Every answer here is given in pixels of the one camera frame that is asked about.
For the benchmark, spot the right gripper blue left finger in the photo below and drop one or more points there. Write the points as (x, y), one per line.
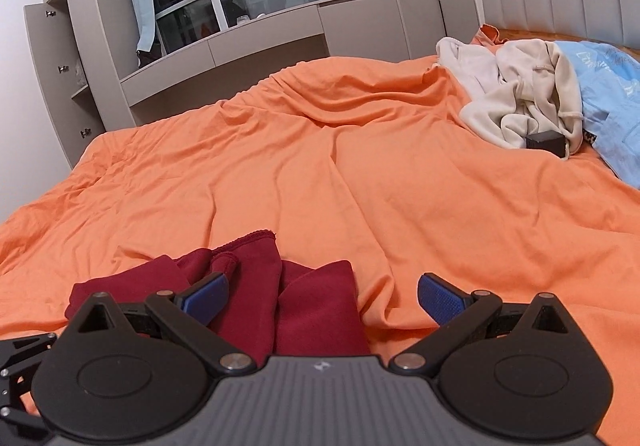
(184, 318)

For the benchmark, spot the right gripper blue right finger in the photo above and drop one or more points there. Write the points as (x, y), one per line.
(462, 319)

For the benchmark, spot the dark red knit garment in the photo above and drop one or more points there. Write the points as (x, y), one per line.
(275, 306)

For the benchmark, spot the cream white clothes pile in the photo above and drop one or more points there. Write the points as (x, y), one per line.
(518, 89)

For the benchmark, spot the orange bed sheet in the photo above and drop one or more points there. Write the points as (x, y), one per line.
(356, 160)

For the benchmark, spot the small black box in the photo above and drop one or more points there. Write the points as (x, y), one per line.
(551, 141)

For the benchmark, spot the grey window cabinet unit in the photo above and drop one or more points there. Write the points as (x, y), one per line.
(91, 81)

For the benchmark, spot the light blue garment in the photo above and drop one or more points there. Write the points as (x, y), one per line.
(608, 80)

